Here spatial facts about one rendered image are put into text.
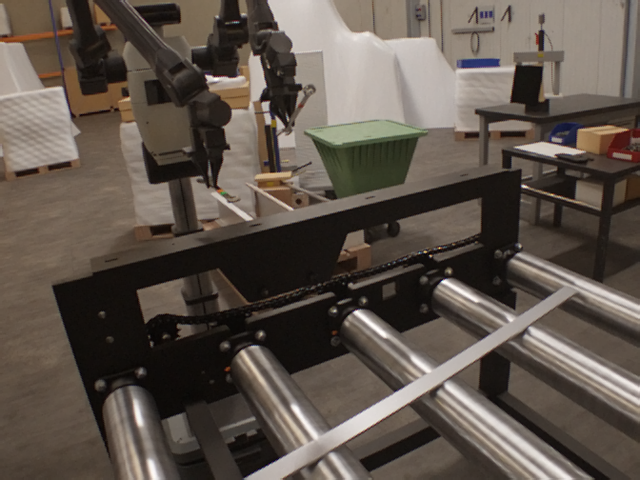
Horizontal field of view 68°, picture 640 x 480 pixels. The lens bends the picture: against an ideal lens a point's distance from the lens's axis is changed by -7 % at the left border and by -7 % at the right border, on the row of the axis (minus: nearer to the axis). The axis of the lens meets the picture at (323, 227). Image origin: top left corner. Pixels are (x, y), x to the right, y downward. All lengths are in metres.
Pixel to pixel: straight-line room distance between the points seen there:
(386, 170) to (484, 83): 4.21
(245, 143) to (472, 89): 4.30
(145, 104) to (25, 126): 7.43
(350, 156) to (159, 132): 2.18
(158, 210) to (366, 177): 1.93
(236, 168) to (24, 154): 5.30
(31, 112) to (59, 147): 0.69
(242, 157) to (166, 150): 2.78
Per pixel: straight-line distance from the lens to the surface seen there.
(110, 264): 1.14
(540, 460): 0.93
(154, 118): 1.73
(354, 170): 3.77
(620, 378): 1.15
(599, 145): 3.74
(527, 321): 1.27
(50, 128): 9.11
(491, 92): 7.88
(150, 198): 4.70
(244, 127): 4.45
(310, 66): 4.86
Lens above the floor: 1.57
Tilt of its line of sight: 20 degrees down
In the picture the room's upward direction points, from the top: 5 degrees counter-clockwise
